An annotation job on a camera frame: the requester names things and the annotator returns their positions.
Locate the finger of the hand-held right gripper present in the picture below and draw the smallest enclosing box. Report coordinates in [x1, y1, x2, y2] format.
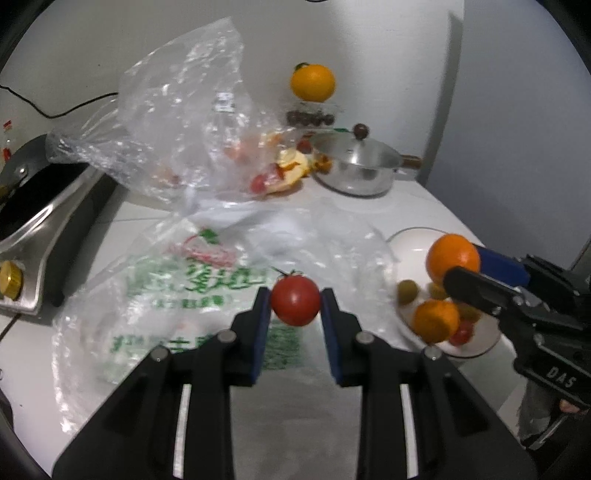
[475, 246, 579, 302]
[443, 266, 527, 325]

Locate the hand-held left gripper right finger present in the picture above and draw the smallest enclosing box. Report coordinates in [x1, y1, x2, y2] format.
[321, 287, 539, 480]

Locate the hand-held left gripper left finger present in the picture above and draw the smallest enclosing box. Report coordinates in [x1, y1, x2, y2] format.
[52, 286, 272, 480]

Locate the mandarin orange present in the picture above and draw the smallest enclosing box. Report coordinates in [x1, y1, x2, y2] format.
[412, 299, 461, 343]
[426, 234, 482, 284]

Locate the white plate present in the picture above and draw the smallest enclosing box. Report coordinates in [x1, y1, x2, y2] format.
[385, 227, 502, 358]

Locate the green printed plastic bag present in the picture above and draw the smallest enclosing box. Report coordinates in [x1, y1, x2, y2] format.
[52, 198, 402, 402]

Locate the grey refrigerator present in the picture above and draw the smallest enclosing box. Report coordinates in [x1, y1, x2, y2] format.
[418, 0, 591, 273]

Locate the steel pot with lid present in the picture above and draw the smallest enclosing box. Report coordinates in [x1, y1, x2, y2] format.
[310, 124, 423, 197]

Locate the orange peel pile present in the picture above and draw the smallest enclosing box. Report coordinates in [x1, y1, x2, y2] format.
[265, 148, 331, 195]

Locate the clear box of dark grapes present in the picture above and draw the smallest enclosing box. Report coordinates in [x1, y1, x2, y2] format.
[285, 102, 342, 129]

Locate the steel induction cooker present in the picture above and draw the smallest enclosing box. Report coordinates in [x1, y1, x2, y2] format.
[0, 161, 118, 317]

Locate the large orange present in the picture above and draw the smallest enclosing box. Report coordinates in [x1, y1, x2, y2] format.
[290, 62, 336, 102]

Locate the clear crumpled plastic bag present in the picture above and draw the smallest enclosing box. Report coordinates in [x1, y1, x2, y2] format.
[46, 17, 315, 213]

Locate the red capped bottle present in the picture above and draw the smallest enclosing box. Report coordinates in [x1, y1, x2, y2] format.
[0, 119, 16, 162]

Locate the black wok with wooden handle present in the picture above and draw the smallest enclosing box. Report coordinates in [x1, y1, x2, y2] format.
[0, 133, 90, 241]

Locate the black cooker power cable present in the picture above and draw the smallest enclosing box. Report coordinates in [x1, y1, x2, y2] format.
[0, 84, 118, 118]

